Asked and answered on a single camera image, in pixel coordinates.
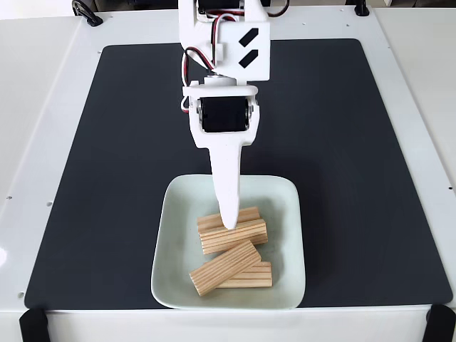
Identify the pale green square plate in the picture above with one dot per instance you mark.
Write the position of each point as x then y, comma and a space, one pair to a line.
178, 256

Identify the grooved wooden block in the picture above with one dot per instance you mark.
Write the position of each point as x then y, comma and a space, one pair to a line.
256, 278
210, 220
221, 240
224, 267

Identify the black table clamp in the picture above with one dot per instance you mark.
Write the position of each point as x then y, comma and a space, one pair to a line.
361, 9
87, 14

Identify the black rubber mat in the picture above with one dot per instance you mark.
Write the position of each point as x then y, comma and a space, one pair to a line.
107, 178

